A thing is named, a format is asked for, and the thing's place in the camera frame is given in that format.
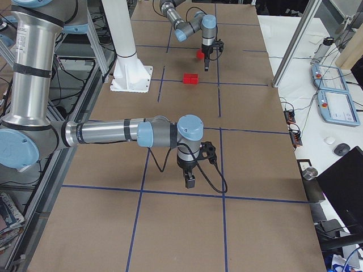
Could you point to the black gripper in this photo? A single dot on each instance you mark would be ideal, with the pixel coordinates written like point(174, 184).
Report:
point(185, 164)
point(207, 51)

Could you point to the red block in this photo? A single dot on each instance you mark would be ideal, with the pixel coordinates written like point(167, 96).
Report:
point(193, 78)
point(200, 55)
point(186, 78)

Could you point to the orange black hub upper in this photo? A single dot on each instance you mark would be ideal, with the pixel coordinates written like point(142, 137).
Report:
point(290, 116)

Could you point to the orange black hub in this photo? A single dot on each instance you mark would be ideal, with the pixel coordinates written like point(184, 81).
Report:
point(295, 136)
point(290, 116)

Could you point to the orange black hub lower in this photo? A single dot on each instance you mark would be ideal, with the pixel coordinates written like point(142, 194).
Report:
point(295, 136)

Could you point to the upper teach pendant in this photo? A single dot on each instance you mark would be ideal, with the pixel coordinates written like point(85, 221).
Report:
point(329, 78)

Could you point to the teach pendant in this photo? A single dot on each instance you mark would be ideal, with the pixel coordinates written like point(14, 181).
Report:
point(336, 107)
point(329, 78)

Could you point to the metal cup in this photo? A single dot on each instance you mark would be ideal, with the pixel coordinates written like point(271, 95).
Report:
point(309, 173)

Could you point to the lower teach pendant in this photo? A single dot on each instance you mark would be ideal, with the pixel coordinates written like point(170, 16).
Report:
point(336, 107)

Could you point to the small white device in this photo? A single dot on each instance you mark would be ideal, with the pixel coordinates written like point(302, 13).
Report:
point(329, 140)

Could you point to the black monitor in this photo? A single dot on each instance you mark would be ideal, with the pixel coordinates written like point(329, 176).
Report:
point(341, 183)

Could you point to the black computer mouse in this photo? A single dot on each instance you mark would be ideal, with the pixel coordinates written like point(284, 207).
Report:
point(341, 149)

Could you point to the stack of magazines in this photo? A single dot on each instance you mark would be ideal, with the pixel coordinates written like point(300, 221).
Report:
point(12, 221)

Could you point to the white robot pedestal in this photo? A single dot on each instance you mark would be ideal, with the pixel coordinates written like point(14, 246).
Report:
point(129, 75)

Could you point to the aluminium frame post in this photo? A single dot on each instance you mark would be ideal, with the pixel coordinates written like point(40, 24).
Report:
point(302, 27)

